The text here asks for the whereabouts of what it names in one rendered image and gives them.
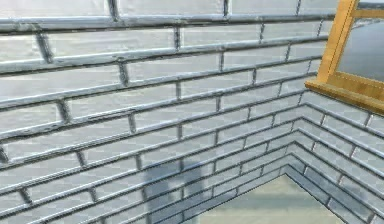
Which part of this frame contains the wooden framed window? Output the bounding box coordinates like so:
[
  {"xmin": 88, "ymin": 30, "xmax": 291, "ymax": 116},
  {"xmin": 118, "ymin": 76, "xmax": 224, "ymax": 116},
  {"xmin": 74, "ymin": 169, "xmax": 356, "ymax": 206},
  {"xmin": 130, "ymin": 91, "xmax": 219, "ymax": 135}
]
[{"xmin": 304, "ymin": 0, "xmax": 384, "ymax": 116}]

